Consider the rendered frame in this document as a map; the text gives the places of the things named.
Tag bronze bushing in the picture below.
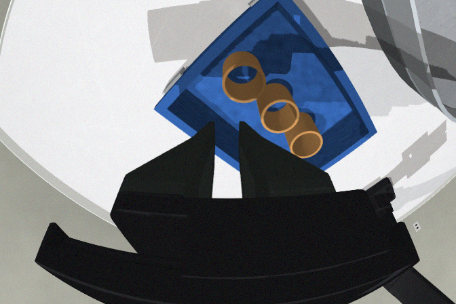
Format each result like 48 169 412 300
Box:
285 112 323 158
256 83 299 133
222 51 266 103

